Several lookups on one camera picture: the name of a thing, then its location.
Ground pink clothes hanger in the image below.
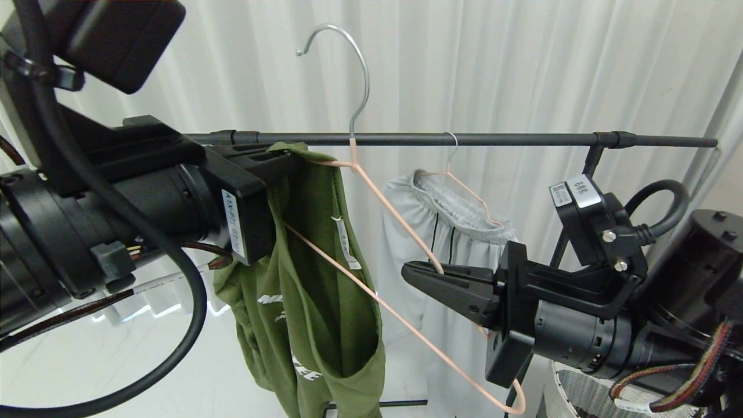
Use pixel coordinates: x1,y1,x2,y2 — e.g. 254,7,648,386
421,132,506,228
284,23,526,416

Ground green long-sleeved shirt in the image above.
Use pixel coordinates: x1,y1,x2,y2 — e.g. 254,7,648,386
214,142,387,418

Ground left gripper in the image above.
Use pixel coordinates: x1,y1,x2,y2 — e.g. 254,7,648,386
174,145,305,268

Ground pale grey shorts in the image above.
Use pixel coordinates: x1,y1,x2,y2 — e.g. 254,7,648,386
371,170,552,418

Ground white laundry basket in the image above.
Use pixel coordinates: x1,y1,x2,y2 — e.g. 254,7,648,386
543,360,712,418

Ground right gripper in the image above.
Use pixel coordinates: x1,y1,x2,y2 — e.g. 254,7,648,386
402,241,634,388

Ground black clothes rack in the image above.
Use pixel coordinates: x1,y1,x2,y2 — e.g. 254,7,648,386
186,131,719,418

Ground black cable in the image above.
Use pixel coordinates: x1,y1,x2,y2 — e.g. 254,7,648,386
624,179,690,244
0,0,208,418

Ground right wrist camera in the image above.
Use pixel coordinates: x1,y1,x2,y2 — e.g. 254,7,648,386
517,174,650,320

